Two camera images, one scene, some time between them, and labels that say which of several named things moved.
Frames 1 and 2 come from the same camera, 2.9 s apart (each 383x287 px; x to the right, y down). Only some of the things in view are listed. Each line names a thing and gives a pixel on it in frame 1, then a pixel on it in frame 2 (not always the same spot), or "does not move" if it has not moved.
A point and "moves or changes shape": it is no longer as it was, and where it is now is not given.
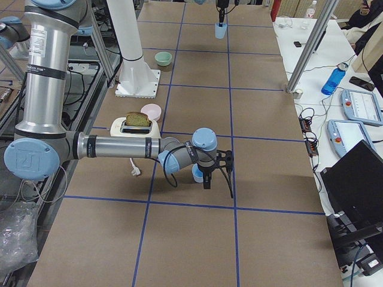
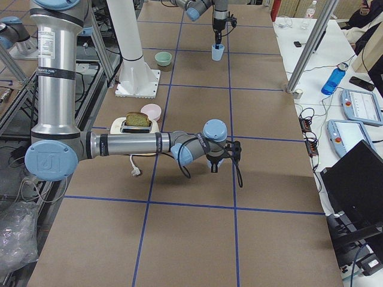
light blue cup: x=220 y=30 moves or changes shape
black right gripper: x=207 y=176 -> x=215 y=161
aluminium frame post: x=330 y=8 does not move
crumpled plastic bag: x=19 y=240 does not move
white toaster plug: x=136 y=170 does not move
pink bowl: x=153 y=110 does not move
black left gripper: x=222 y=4 -> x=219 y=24
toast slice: x=136 y=118 does not move
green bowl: x=163 y=58 does not move
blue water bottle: x=334 y=79 does not move
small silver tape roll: x=297 y=94 does not move
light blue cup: x=197 y=174 moves or changes shape
